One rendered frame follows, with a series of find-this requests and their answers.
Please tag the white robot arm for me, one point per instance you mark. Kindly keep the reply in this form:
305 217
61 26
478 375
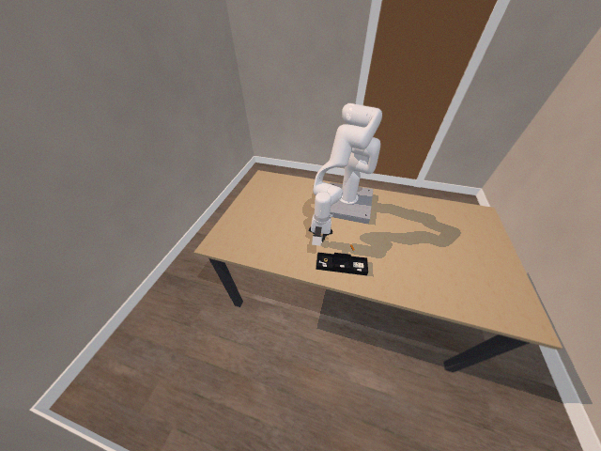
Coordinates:
354 148

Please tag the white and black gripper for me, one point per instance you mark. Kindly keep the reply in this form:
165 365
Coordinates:
325 230

